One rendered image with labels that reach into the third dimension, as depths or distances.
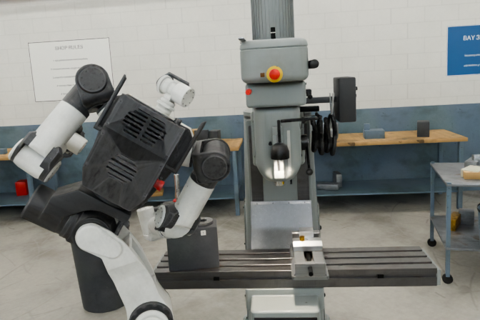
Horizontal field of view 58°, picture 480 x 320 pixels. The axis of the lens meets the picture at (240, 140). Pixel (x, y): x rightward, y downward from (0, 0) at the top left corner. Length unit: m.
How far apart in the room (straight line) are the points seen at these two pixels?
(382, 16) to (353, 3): 0.41
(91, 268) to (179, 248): 1.73
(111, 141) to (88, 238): 0.32
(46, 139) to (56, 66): 5.47
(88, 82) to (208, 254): 0.97
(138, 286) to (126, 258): 0.12
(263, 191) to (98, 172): 1.21
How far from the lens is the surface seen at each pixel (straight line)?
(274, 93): 1.74
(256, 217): 2.32
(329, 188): 5.70
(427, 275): 2.04
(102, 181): 1.29
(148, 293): 1.50
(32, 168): 1.41
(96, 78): 1.35
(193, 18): 6.21
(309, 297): 1.96
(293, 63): 1.64
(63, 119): 1.37
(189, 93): 1.39
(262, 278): 1.96
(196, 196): 1.40
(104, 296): 3.71
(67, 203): 1.39
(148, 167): 1.23
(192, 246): 1.95
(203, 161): 1.31
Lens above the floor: 1.77
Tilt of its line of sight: 9 degrees down
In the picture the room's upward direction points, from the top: 3 degrees counter-clockwise
